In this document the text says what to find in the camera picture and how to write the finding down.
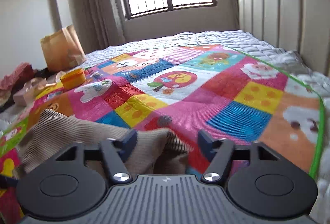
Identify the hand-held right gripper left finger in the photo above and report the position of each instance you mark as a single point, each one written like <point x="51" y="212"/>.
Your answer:
<point x="129" y="141"/>

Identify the red crumpled cloth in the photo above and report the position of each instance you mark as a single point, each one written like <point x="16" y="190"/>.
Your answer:
<point x="18" y="71"/>

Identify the colourful cartoon play mat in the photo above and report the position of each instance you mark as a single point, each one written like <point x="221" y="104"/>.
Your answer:
<point x="219" y="84"/>

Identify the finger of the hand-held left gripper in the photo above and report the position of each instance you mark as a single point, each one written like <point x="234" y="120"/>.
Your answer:
<point x="7" y="180"/>

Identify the brown paper bag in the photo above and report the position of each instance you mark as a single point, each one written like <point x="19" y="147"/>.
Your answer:
<point x="61" y="51"/>

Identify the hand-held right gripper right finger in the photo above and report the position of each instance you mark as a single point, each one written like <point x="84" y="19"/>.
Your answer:
<point x="206" y="144"/>

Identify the beige wrapping paper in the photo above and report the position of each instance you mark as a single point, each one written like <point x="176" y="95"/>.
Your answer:
<point x="51" y="79"/>

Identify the beige striped knit garment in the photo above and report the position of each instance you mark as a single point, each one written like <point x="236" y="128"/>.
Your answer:
<point x="64" y="131"/>

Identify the orange yellow round container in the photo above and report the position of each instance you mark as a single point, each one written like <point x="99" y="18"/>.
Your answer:
<point x="73" y="79"/>

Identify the beige padded headboard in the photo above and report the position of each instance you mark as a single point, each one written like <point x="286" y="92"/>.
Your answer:
<point x="291" y="20"/>

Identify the dark cloth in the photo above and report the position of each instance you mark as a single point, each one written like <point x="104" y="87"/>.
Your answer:
<point x="40" y="73"/>

